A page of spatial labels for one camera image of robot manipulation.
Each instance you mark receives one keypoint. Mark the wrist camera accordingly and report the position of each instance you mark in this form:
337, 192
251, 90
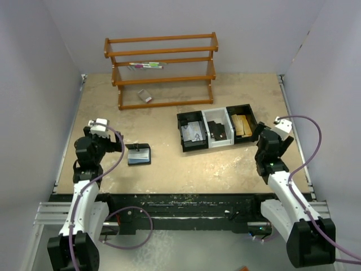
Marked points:
283, 128
98, 127

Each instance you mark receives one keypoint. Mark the black left bin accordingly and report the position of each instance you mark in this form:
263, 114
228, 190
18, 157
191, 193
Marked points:
184, 119

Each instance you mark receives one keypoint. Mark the black right bin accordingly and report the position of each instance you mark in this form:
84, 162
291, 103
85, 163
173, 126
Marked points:
246, 110

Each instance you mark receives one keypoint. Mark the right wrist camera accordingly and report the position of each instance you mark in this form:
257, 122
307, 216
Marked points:
283, 128

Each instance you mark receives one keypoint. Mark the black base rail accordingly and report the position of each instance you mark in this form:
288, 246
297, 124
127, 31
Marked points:
238, 213

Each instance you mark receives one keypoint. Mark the white middle bin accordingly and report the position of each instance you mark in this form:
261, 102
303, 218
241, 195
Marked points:
219, 115

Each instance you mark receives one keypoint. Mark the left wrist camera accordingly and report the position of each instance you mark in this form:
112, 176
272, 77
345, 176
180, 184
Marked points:
98, 127

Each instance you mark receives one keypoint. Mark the coloured pens on rack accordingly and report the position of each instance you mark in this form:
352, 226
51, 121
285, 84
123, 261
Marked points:
145, 65

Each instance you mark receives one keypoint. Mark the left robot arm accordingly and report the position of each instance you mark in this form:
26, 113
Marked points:
75, 246

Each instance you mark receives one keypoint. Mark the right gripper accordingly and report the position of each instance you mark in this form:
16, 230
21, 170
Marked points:
285, 144

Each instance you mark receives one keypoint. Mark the silver cards in bin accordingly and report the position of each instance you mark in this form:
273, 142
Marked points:
192, 132

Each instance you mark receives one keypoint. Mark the wooden block in bin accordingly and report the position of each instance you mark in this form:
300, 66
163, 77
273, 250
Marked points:
246, 126

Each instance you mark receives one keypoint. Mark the small grey box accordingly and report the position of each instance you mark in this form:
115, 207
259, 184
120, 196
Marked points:
145, 96

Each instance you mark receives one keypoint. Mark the black bin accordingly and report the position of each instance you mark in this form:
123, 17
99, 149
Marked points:
184, 119
246, 110

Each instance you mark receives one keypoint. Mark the gold credit card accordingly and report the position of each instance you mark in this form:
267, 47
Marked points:
242, 126
238, 122

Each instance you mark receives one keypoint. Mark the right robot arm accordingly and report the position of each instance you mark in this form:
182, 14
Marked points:
301, 226

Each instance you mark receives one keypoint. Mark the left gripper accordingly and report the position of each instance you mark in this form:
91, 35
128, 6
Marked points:
111, 147

